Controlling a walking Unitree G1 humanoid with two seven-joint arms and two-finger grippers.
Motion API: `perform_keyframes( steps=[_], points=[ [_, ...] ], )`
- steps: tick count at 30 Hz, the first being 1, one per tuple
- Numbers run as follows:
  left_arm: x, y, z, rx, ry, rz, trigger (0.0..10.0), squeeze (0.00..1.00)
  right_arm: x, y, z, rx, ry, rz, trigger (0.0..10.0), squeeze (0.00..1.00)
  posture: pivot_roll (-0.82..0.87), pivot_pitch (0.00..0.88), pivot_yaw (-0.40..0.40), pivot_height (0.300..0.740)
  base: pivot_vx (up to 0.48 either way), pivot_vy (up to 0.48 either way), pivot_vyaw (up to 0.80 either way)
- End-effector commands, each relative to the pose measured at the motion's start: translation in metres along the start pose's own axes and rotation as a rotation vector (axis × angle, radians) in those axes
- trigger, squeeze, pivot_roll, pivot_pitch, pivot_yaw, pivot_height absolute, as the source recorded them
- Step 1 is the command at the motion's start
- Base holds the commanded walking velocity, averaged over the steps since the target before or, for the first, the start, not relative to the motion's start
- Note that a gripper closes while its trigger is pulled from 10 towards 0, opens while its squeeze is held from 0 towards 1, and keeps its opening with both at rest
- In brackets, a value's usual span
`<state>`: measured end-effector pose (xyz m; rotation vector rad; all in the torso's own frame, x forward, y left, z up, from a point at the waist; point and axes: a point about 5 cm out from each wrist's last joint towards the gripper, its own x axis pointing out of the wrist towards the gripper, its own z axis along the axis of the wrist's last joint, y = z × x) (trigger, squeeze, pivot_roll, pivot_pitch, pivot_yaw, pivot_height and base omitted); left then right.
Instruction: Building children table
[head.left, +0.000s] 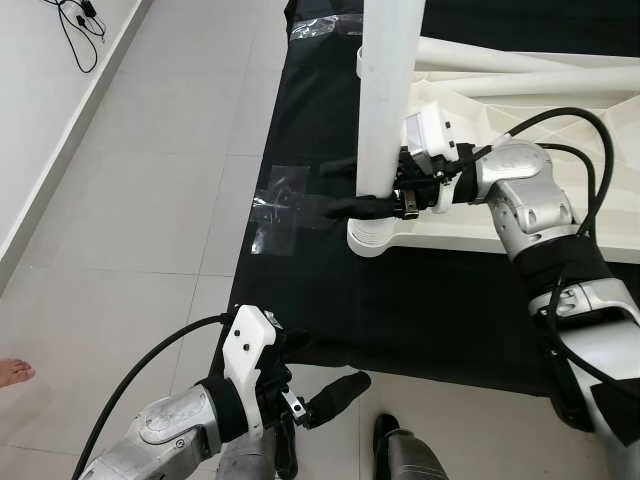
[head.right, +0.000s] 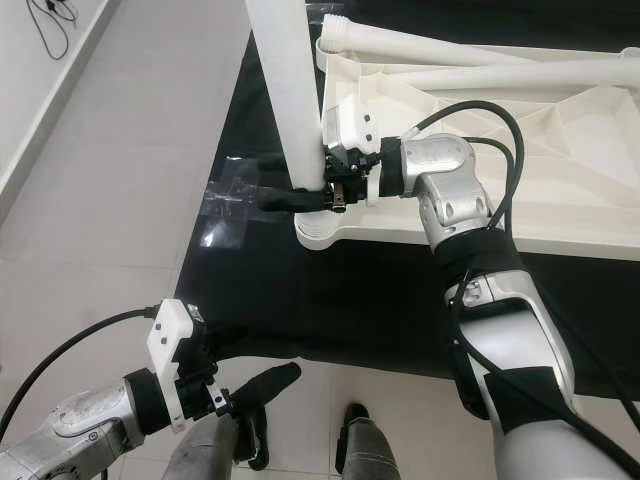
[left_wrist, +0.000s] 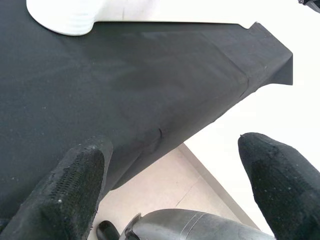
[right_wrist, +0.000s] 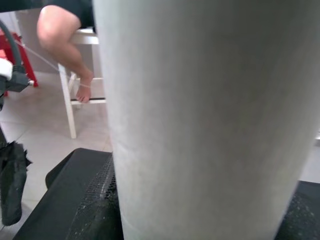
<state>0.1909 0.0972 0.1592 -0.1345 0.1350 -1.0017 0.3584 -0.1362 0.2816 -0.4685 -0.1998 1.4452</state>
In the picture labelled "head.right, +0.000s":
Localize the white plastic table top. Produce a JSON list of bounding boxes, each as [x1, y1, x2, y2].
[[295, 40, 640, 263]]

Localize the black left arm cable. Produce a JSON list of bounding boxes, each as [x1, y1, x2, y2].
[[0, 305, 161, 446]]

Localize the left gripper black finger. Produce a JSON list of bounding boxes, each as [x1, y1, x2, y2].
[[231, 361, 303, 404], [235, 371, 303, 422]]

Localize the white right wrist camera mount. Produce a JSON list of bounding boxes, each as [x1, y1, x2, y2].
[[322, 95, 386, 156]]

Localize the white plastic table leg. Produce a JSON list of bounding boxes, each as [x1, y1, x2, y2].
[[245, 0, 330, 194], [315, 5, 556, 69], [400, 57, 640, 94]]

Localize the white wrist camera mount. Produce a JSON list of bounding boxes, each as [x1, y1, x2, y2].
[[147, 297, 211, 433], [322, 95, 386, 156]]

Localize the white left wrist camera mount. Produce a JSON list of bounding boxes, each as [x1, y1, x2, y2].
[[147, 297, 211, 433]]

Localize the black tablecloth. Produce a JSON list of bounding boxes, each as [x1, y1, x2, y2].
[[175, 0, 640, 403]]

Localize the black wall cable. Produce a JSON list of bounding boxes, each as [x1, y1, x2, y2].
[[30, 0, 83, 61]]

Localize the robot left leg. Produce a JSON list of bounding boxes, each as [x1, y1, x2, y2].
[[160, 412, 271, 480]]

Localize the clear tape patch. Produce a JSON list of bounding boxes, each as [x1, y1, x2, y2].
[[202, 153, 271, 251]]

